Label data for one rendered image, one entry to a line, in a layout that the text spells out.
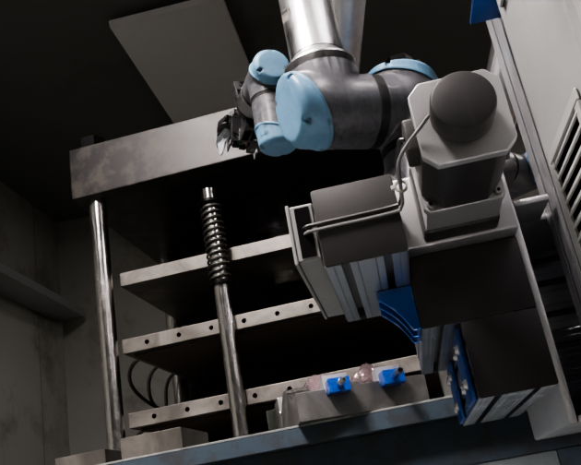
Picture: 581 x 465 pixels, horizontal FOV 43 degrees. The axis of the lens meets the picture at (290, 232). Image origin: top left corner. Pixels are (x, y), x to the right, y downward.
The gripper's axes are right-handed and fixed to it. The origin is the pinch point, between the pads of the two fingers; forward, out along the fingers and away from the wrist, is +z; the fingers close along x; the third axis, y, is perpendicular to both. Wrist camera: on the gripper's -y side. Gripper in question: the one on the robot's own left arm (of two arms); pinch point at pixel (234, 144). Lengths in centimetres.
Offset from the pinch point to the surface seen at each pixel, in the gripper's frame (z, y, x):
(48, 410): 417, -11, -48
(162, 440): 29, 63, -11
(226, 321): 84, 17, 15
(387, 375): -16, 57, 26
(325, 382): -11, 57, 16
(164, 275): 101, -3, -4
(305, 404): -10, 62, 12
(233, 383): 84, 38, 17
